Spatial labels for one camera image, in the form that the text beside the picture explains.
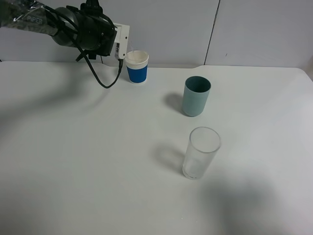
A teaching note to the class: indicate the clear glass tumbler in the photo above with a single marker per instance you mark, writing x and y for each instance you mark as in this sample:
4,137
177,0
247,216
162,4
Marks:
204,143

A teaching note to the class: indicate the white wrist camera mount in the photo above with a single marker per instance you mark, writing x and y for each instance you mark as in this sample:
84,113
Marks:
121,40

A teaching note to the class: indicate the teal green cup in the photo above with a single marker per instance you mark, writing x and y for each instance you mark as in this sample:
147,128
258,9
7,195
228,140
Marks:
195,95

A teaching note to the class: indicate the white cup with blue sleeve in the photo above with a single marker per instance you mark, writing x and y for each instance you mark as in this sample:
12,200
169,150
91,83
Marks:
137,64

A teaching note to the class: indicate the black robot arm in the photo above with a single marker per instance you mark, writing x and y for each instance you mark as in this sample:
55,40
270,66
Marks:
31,15

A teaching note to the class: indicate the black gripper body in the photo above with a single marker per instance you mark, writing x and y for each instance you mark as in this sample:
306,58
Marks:
96,32

